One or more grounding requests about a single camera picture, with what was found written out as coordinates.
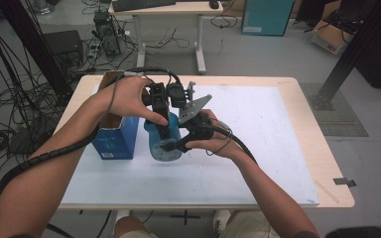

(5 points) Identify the thin right gripper cable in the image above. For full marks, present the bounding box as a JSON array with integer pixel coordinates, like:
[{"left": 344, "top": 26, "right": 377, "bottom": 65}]
[{"left": 205, "top": 128, "right": 234, "bottom": 157}]

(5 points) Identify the person's left leg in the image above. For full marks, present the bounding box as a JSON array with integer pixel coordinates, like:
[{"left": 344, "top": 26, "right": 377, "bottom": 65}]
[{"left": 113, "top": 215, "right": 161, "bottom": 238}]

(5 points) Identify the blue detergent bottle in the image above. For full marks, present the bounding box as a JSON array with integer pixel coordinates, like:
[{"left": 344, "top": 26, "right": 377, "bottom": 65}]
[{"left": 144, "top": 111, "right": 184, "bottom": 164}]

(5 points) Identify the teal cabinet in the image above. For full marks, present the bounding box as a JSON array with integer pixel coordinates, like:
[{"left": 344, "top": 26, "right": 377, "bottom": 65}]
[{"left": 240, "top": 0, "right": 297, "bottom": 37}]

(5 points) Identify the person's left hand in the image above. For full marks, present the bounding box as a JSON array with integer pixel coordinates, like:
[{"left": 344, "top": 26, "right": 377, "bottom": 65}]
[{"left": 106, "top": 76, "right": 171, "bottom": 128}]

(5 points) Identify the black box on floor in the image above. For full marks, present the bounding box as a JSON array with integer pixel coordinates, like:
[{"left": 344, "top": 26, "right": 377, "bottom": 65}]
[{"left": 42, "top": 30, "right": 85, "bottom": 72}]

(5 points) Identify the black case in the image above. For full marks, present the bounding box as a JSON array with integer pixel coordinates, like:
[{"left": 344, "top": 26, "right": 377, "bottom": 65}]
[{"left": 354, "top": 13, "right": 381, "bottom": 90}]

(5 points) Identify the black tape piece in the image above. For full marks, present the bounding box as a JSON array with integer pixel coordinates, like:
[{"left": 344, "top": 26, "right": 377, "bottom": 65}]
[{"left": 332, "top": 177, "right": 358, "bottom": 188}]

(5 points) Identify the black wrapped right gripper cable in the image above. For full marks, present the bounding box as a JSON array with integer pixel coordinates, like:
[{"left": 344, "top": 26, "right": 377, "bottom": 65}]
[{"left": 210, "top": 125, "right": 259, "bottom": 165}]

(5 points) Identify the black computer tower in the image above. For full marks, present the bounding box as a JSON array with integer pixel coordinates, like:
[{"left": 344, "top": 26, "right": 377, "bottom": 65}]
[{"left": 92, "top": 10, "right": 123, "bottom": 58}]

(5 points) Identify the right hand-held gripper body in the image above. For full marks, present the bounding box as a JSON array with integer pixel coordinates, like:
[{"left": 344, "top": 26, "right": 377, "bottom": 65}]
[{"left": 178, "top": 94, "right": 216, "bottom": 141}]

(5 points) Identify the person's right leg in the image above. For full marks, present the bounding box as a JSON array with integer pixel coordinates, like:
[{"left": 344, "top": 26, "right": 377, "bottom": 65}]
[{"left": 211, "top": 210, "right": 273, "bottom": 238}]

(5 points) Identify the white power strip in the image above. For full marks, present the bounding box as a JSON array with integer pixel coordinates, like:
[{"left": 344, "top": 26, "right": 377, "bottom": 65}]
[{"left": 86, "top": 42, "right": 101, "bottom": 60}]

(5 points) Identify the brown cardboard box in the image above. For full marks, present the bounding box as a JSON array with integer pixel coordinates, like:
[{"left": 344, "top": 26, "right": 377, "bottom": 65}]
[{"left": 310, "top": 0, "right": 357, "bottom": 57}]

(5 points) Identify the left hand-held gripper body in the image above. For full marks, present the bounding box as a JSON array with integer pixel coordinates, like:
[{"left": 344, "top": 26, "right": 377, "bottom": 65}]
[{"left": 143, "top": 81, "right": 196, "bottom": 114}]

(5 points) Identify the white table sheet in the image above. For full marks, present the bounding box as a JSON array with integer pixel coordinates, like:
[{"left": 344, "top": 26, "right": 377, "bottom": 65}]
[{"left": 61, "top": 83, "right": 320, "bottom": 207}]

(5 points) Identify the person's leg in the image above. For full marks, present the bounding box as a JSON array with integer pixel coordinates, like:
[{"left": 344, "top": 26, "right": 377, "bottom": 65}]
[
  {"left": 211, "top": 210, "right": 273, "bottom": 238},
  {"left": 113, "top": 215, "right": 161, "bottom": 238}
]

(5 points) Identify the thin gripper cable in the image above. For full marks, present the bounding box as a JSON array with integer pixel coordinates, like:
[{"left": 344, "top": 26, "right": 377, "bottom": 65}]
[
  {"left": 205, "top": 128, "right": 234, "bottom": 157},
  {"left": 106, "top": 72, "right": 127, "bottom": 117}
]

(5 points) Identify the person's right hand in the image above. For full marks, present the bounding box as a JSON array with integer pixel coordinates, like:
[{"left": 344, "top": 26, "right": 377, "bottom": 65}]
[{"left": 185, "top": 109, "right": 246, "bottom": 162}]

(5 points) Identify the black metal post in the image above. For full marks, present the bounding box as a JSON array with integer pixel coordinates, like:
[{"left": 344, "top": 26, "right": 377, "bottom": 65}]
[
  {"left": 0, "top": 0, "right": 74, "bottom": 101},
  {"left": 311, "top": 0, "right": 381, "bottom": 112}
]

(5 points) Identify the blue cardboard box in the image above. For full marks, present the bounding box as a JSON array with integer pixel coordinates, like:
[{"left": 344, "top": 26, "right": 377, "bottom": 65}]
[{"left": 91, "top": 69, "right": 140, "bottom": 161}]

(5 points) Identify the thin left gripper cable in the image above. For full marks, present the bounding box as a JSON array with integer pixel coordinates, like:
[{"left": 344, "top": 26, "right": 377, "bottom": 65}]
[{"left": 106, "top": 72, "right": 127, "bottom": 117}]

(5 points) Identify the black keyboard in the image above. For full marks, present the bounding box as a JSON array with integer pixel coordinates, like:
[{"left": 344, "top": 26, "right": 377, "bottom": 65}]
[{"left": 111, "top": 0, "right": 178, "bottom": 13}]

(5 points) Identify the white-legged desk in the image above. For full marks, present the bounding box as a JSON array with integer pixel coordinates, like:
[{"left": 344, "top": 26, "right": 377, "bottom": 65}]
[{"left": 107, "top": 0, "right": 225, "bottom": 75}]

